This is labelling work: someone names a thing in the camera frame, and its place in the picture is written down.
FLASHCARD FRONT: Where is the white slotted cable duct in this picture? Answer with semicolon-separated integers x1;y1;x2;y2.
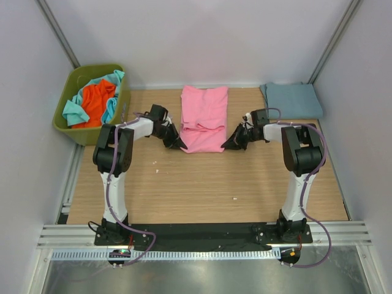
51;248;281;262

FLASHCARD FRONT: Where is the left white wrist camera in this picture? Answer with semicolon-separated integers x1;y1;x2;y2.
162;114;173;126

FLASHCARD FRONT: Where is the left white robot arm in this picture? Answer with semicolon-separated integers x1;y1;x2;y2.
92;104;187;246

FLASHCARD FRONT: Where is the orange t shirt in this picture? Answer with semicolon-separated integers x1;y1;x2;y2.
70;79;118;129

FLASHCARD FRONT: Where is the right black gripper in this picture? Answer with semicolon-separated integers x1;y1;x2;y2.
222;124;259;151

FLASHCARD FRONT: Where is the teal t shirt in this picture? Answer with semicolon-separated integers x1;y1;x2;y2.
62;69;125;127

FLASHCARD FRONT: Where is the green plastic bin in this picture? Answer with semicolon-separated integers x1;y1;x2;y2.
52;63;130;146

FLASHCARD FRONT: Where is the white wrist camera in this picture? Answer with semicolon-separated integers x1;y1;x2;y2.
243;113;254;129
162;114;173;126

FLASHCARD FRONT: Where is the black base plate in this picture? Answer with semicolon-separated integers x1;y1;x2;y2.
94;222;313;252

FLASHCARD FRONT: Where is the folded grey-blue t shirt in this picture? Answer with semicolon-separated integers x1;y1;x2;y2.
260;83;323;119

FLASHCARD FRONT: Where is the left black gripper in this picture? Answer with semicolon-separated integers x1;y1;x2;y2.
153;122;187;150

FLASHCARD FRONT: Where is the aluminium frame rail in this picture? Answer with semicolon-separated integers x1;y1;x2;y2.
37;221;372;248

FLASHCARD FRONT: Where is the pink t shirt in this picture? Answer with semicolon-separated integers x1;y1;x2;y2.
180;85;228;154

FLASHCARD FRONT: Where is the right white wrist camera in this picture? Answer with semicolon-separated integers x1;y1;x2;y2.
243;113;254;129

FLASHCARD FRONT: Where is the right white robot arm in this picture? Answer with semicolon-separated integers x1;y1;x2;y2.
221;108;327;243

